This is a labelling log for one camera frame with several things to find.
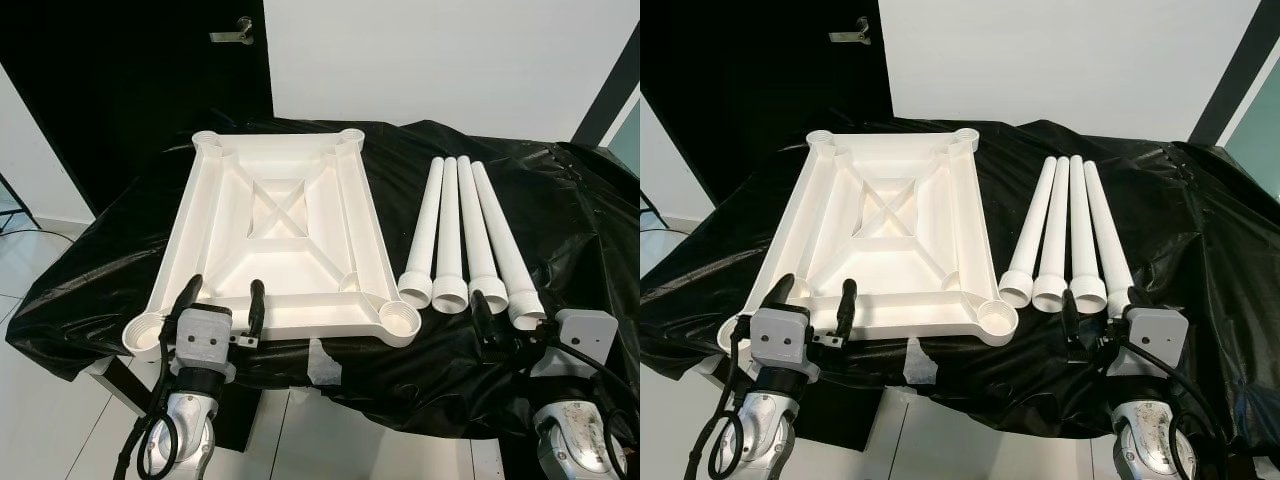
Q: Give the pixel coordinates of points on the black plastic cover sheet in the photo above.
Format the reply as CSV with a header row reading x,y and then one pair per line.
x,y
560,220
1200,230

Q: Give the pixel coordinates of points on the black door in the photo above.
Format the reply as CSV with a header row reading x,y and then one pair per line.
x,y
120,80
740,80

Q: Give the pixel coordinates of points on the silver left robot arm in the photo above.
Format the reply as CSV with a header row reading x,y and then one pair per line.
x,y
765,430
185,435

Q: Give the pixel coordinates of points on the black tripod stand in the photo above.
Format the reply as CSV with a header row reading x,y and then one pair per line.
x,y
655,212
18,200

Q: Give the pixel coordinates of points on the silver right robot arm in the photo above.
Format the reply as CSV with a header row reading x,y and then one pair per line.
x,y
1145,440
575,440

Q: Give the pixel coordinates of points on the black wall pillar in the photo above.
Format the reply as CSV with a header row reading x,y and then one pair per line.
x,y
610,95
1235,70

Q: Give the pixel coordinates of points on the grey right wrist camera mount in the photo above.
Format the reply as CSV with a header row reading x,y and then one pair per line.
x,y
590,335
1160,340

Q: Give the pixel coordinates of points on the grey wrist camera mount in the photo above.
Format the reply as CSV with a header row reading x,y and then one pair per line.
x,y
590,335
1160,340
205,340
780,340

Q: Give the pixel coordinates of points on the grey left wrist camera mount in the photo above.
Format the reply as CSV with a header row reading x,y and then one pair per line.
x,y
205,340
780,340

